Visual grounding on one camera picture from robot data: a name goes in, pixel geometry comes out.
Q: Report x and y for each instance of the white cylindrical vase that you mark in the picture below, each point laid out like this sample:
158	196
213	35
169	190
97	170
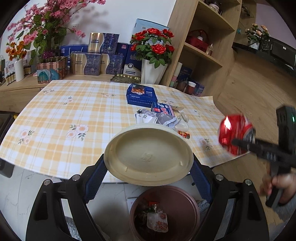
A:
19	71

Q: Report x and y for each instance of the pastel stacked cups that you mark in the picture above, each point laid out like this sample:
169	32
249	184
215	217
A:
175	74

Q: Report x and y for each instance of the left gold blue gift box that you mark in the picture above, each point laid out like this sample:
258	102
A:
85	64

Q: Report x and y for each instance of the light blue tall box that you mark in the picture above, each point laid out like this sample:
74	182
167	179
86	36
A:
141	25

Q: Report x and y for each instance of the small red-capped bottle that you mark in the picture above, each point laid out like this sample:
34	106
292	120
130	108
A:
184	134

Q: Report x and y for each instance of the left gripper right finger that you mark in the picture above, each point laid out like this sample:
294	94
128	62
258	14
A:
198	174

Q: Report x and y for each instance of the wooden shelf unit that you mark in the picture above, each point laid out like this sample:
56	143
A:
219	19

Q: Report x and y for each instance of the clear plastic cup lid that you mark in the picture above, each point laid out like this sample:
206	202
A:
182	126

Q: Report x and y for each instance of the small glass bottle on shelf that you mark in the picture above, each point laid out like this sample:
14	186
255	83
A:
209	50

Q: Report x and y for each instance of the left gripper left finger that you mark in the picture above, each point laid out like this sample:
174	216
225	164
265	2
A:
92	179

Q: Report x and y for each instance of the crushed red soda can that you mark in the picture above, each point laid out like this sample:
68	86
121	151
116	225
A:
235	126

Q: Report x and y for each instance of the crumpled white grey wrapper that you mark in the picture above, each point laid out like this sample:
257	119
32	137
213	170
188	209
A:
147	116

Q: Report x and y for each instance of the red paper cup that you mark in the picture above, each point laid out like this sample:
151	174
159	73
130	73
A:
190	88

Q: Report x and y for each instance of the blue red-lettered carton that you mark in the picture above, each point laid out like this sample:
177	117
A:
162	108

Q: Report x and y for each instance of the pale rose plant far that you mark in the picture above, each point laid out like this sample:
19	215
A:
258	37

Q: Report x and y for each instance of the pink blossom plant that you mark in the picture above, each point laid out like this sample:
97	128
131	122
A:
44	27

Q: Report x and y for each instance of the red rose bouquet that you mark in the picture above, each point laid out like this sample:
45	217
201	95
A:
153	45

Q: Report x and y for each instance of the gold embossed tray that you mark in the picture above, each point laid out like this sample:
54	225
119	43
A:
122	78

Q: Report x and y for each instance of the right gold blue gift box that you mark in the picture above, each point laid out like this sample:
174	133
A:
111	64

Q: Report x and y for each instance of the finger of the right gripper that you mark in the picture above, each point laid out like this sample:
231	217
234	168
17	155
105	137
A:
245	143

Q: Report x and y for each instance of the blue luckin coffee box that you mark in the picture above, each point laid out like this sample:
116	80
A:
141	95

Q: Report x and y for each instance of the person's right hand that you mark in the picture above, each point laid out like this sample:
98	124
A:
286	182

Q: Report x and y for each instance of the striped tin flower box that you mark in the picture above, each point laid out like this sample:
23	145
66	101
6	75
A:
54	68

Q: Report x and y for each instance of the blue flat box behind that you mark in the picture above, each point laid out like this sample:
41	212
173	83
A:
67	50

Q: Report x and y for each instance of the yellow plaid tablecloth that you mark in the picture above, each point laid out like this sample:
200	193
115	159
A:
67	126

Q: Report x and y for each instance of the red teapot on shelf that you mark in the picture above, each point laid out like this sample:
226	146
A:
198	39

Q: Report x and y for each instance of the gold blue gift box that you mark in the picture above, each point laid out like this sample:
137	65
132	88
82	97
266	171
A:
85	64
105	43
111	64

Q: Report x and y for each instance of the brown round trash bin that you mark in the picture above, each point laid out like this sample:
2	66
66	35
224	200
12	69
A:
164	213

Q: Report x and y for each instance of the top gold blue gift box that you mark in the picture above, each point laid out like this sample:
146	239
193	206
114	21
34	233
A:
105	43

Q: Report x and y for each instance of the beige plastic bowl lid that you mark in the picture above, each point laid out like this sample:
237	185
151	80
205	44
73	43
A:
148	154

